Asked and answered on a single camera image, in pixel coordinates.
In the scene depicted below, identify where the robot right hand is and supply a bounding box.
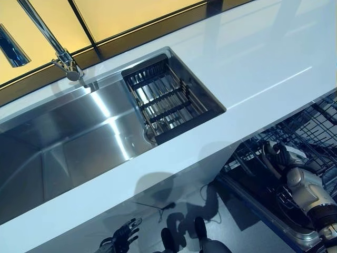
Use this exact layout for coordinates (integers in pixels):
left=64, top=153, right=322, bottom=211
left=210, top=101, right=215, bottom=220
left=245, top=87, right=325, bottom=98
left=270, top=143, right=293, bottom=174

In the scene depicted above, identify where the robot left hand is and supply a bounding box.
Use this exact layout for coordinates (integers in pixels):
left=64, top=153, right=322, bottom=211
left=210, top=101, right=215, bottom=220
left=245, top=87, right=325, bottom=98
left=112, top=217, right=142, bottom=248

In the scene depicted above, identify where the open dishwasher door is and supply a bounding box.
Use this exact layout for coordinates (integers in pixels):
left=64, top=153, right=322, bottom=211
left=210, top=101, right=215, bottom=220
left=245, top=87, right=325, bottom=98
left=217, top=172, right=325, bottom=253

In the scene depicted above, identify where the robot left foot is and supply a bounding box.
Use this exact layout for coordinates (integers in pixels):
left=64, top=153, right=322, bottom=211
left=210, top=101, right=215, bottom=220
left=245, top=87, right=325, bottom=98
left=160, top=227, right=175, bottom=251

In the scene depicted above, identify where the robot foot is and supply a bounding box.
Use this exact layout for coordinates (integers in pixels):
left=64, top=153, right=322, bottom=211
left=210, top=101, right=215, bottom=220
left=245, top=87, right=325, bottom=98
left=193, top=217, right=206, bottom=238
left=160, top=227, right=175, bottom=251

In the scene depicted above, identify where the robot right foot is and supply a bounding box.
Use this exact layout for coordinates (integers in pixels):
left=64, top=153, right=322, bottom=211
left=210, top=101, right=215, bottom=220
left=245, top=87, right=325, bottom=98
left=193, top=217, right=206, bottom=238

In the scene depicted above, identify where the round sink drain strainer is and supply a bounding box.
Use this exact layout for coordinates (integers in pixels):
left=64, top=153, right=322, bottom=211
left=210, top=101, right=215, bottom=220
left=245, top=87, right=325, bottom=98
left=142, top=125, right=162, bottom=145

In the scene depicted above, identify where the stainless steel sink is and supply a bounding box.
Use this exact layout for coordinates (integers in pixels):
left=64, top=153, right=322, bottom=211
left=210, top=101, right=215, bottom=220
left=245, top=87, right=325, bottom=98
left=0, top=46, right=227, bottom=222

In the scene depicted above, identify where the black dish drying rack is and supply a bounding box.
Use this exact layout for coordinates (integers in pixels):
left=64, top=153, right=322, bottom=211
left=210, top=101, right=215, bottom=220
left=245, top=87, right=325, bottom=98
left=121, top=54, right=212, bottom=146

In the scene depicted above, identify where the chrome gooseneck kitchen faucet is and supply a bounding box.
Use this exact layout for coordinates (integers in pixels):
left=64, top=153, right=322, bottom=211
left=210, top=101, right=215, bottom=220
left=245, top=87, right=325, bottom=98
left=0, top=0, right=86, bottom=83

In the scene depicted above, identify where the dishwasher wire rack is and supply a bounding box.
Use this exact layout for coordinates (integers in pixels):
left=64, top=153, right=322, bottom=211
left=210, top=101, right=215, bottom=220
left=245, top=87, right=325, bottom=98
left=221, top=93, right=337, bottom=211

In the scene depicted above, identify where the thin black floor cable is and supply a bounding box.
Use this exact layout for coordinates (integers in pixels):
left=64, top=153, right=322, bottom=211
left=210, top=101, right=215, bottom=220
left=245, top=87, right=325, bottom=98
left=199, top=183, right=224, bottom=222

